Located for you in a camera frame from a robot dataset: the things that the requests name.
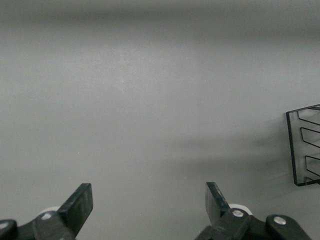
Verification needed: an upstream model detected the black wire cup holder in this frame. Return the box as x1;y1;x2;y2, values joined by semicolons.
285;103;320;187

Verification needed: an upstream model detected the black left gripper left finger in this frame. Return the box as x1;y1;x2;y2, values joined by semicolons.
18;183;94;240

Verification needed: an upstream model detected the dark grey table mat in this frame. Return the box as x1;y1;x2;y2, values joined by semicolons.
0;0;320;240

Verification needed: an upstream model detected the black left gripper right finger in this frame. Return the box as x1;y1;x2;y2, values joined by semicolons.
194;181;251;240

